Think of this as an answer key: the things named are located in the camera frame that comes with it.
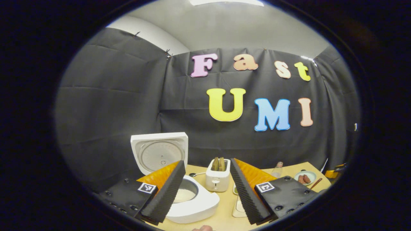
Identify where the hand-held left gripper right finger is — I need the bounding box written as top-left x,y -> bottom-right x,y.
230,158 -> 322,225

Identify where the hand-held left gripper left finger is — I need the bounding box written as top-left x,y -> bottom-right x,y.
97,160 -> 187,226

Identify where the clear tray of rice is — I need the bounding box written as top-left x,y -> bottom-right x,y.
232,196 -> 248,218

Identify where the white rice cooker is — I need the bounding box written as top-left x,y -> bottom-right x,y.
130,132 -> 220,224

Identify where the pale green plate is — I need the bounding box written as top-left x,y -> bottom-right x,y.
294,171 -> 317,186

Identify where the white toaster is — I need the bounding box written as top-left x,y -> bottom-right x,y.
205,158 -> 231,192

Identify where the clear plastic bottle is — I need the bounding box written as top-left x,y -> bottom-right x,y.
271,161 -> 284,179

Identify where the black backdrop cloth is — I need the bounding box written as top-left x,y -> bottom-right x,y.
55,27 -> 360,193

